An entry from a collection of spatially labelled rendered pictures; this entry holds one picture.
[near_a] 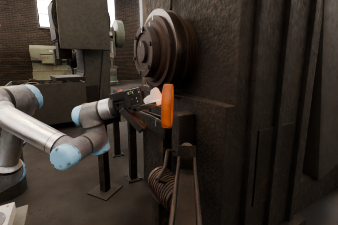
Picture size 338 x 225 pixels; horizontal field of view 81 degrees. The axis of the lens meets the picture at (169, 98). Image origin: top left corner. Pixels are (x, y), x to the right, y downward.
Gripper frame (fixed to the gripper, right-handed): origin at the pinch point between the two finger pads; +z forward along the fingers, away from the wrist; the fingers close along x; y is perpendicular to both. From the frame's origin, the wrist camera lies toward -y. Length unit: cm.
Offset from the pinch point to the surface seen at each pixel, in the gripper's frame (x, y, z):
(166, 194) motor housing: 5.4, -40.1, -11.4
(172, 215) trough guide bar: -29.7, -21.2, -1.2
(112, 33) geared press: 815, 205, -285
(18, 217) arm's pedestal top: 9, -42, -88
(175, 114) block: 28.7, -13.2, -2.1
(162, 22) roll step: 38, 33, 2
